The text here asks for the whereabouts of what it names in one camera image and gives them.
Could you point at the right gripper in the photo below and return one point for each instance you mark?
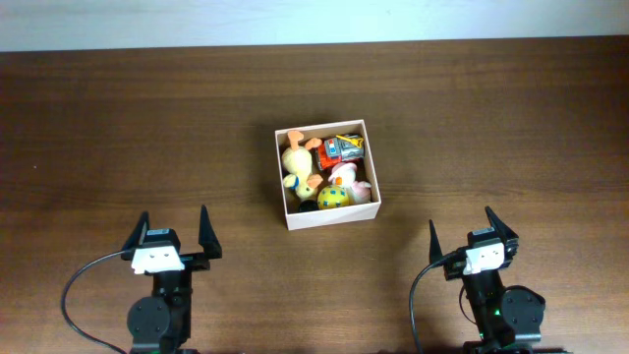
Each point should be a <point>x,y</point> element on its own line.
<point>455,265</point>

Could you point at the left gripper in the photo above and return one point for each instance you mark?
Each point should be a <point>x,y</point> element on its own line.
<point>210,243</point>

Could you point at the black round lid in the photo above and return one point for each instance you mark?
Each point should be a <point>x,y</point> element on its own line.
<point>308,206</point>

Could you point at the pink hat duck figure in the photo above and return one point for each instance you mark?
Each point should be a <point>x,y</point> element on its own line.
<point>344,175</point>

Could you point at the yellow ball blue letters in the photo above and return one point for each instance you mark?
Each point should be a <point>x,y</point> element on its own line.
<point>332,196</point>

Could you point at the yellow plush duck toy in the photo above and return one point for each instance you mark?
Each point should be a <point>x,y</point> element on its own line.
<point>297,160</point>

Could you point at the red grey toy truck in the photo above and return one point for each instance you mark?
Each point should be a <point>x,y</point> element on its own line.
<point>340,148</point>

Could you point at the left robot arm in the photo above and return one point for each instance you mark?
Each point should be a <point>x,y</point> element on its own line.
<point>162,321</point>

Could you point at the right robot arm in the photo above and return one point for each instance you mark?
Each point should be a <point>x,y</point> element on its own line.
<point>508,318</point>

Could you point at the white cardboard box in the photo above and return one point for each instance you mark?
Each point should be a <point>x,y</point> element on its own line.
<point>366,172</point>

